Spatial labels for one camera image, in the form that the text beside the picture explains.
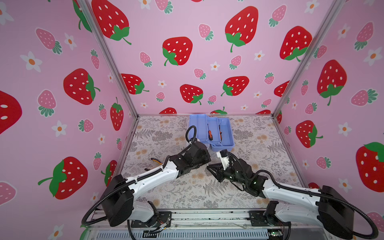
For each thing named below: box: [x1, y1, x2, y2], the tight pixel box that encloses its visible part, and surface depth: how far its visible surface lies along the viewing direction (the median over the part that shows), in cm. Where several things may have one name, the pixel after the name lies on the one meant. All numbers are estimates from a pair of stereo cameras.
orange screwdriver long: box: [207, 123, 213, 141], surface depth 100 cm
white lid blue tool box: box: [188, 114, 235, 152], surface depth 106 cm
